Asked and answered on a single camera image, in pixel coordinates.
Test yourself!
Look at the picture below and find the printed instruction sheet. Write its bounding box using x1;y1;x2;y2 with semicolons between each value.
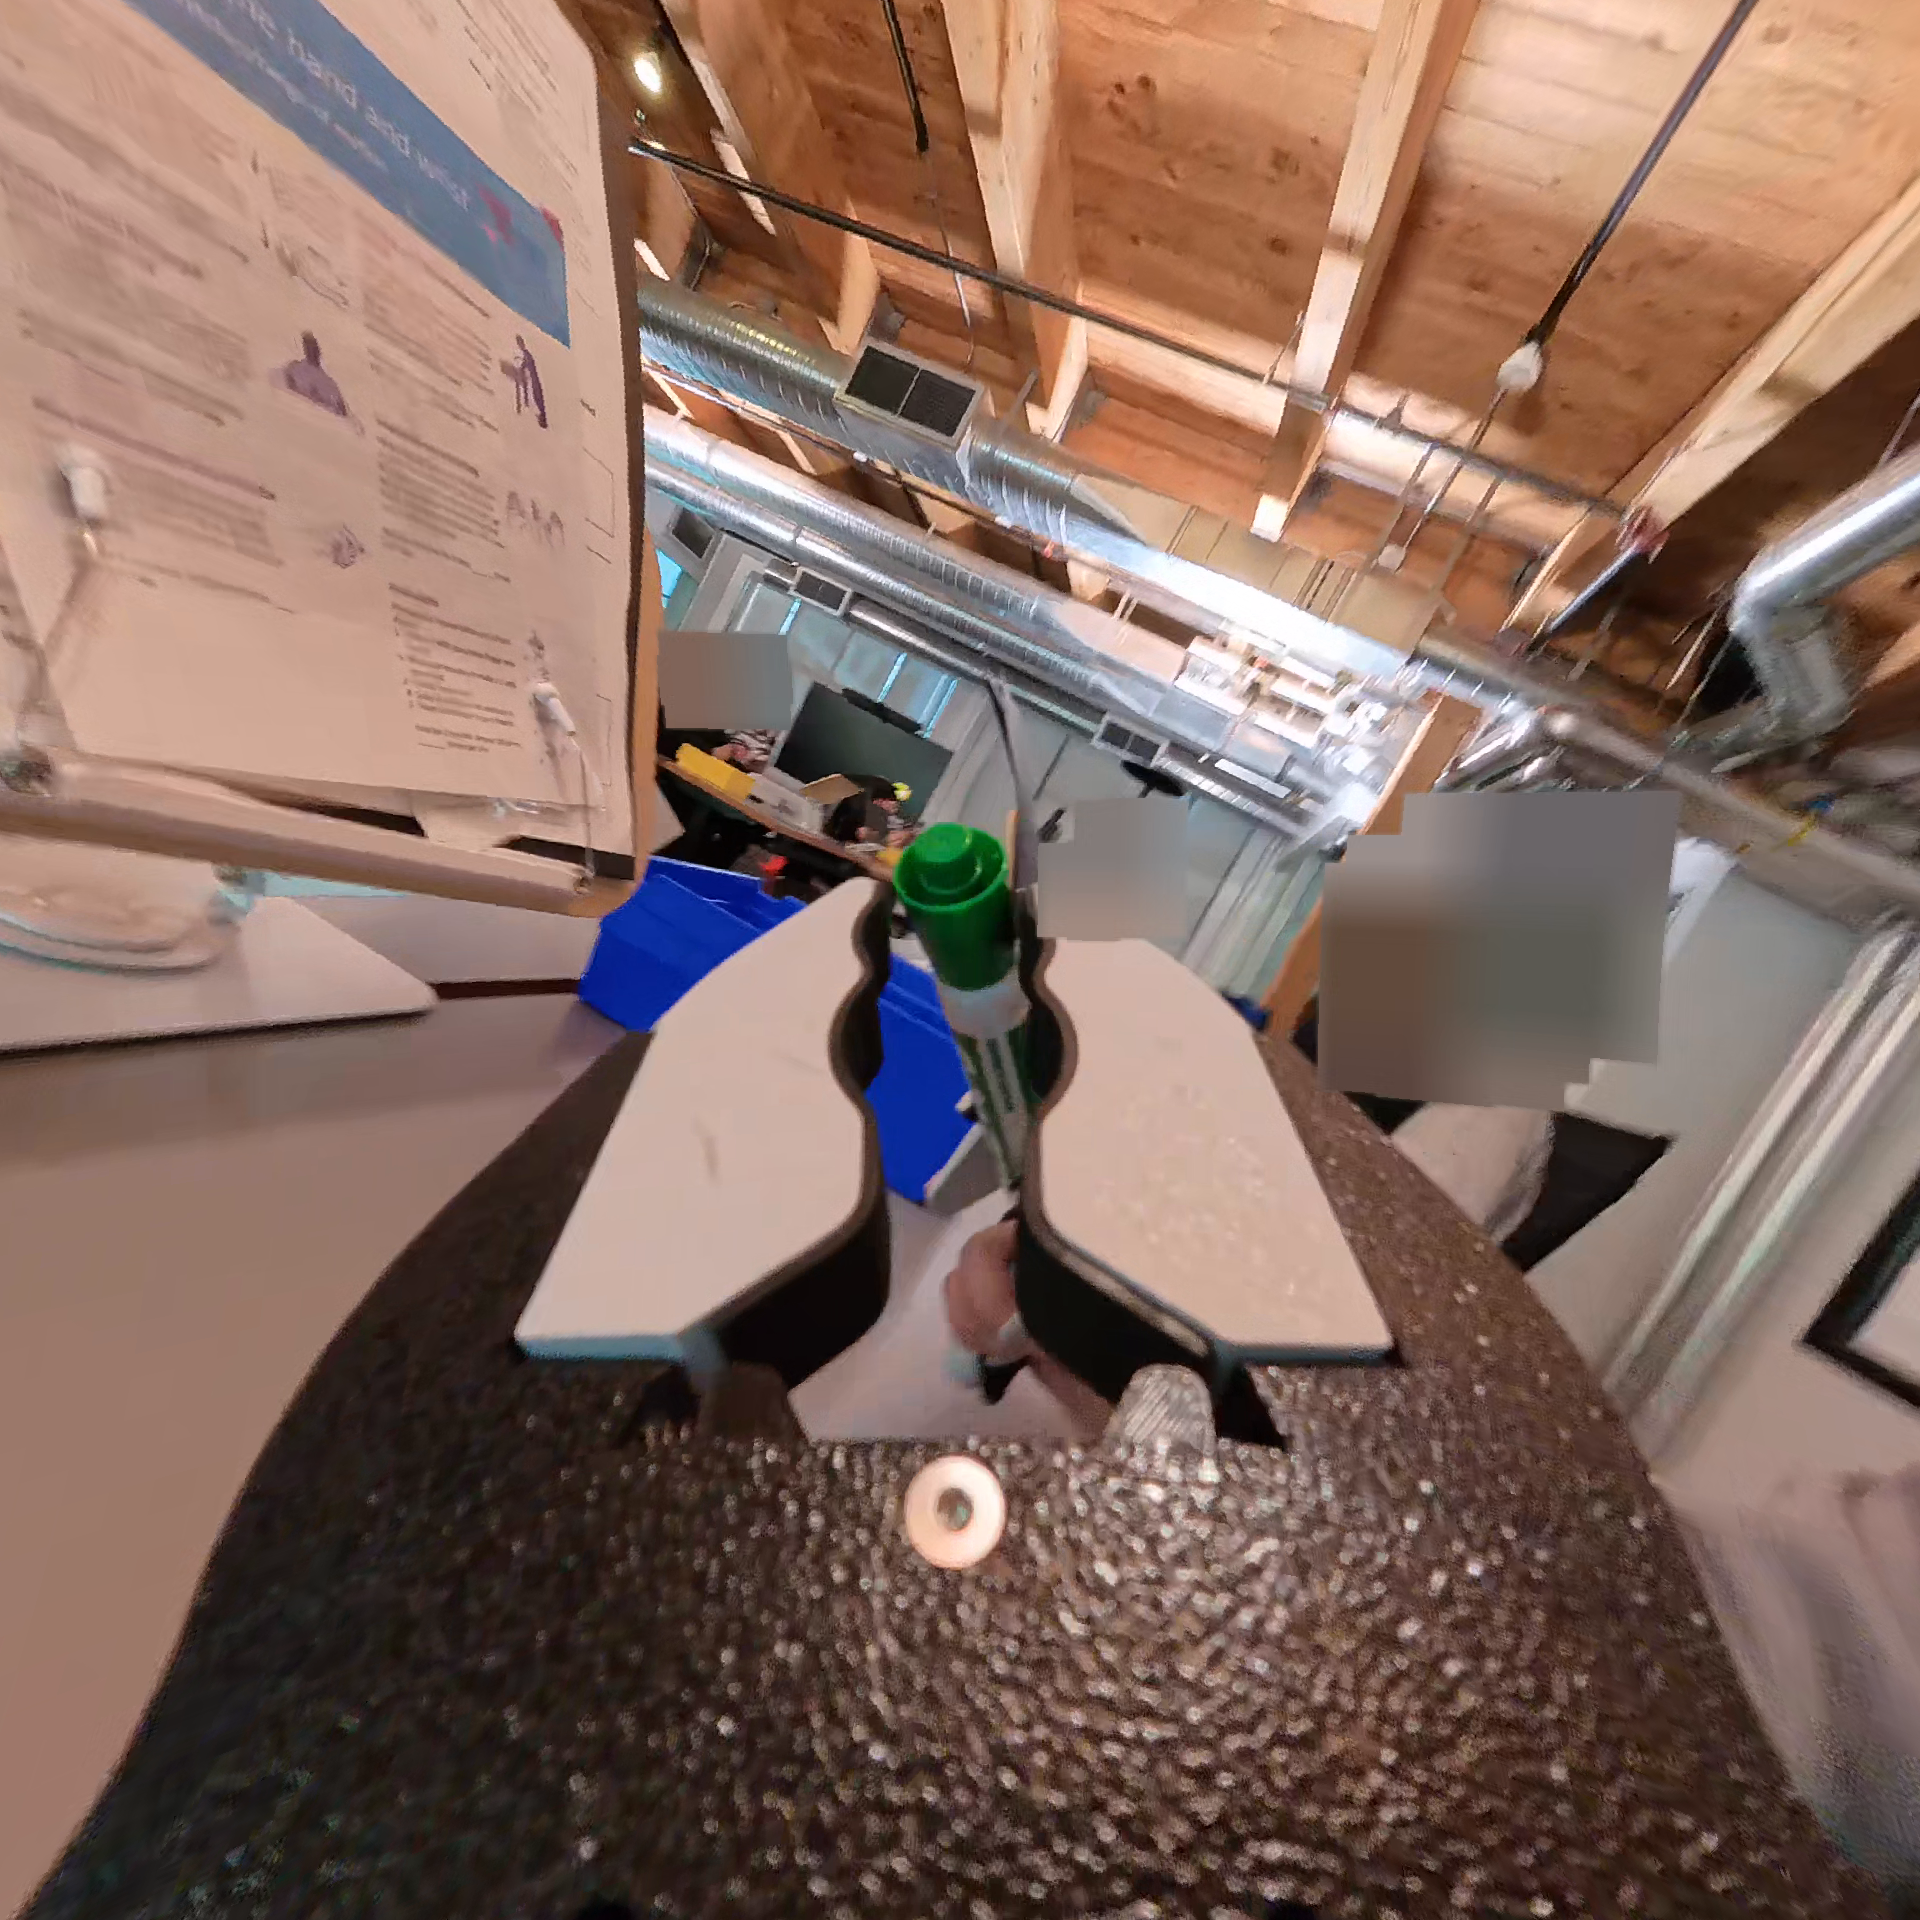
0;0;639;857

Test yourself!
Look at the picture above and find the silver ventilation duct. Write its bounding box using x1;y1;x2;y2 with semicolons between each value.
643;411;1502;713
635;276;1352;609

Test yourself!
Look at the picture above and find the person's right hand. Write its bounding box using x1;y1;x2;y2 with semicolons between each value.
942;1218;1038;1359

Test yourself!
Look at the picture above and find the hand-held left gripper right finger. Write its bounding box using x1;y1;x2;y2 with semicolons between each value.
1008;896;1398;1411

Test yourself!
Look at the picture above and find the black monitor screen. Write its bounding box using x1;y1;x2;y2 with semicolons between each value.
782;681;953;819

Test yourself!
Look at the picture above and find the wooden work table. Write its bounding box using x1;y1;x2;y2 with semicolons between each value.
656;754;902;880

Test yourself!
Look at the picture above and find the grey desk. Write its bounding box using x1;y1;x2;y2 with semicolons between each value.
0;982;662;1914

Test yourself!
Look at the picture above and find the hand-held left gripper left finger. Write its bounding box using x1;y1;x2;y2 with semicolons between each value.
514;875;898;1389

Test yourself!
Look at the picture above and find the wooden document stand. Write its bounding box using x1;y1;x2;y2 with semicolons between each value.
0;0;665;1056

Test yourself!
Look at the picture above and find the bent steel pipe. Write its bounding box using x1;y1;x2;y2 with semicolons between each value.
1723;456;1920;752

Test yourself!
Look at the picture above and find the duct vent grille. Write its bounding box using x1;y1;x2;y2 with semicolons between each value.
835;342;983;439

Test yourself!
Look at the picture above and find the blue plastic bin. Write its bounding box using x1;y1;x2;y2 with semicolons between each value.
582;857;978;1201

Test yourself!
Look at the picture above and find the green whiteboard marker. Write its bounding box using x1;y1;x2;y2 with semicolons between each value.
894;819;1052;1201

